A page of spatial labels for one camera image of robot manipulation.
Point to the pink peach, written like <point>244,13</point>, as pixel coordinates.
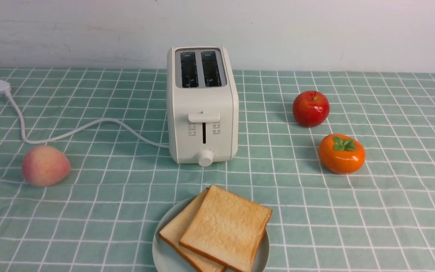
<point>44,166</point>

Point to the pale green round plate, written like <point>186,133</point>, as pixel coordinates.
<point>167,259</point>

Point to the white two-slot toaster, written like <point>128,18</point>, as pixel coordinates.
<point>202,105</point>

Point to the red apple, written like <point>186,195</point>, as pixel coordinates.
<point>310,108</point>

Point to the green checkered tablecloth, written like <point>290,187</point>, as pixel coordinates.
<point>103,216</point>

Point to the toasted bread slice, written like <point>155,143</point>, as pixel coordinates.
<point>227,229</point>
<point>171,229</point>

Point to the orange persimmon with green leaf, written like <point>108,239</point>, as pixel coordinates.
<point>341,154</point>

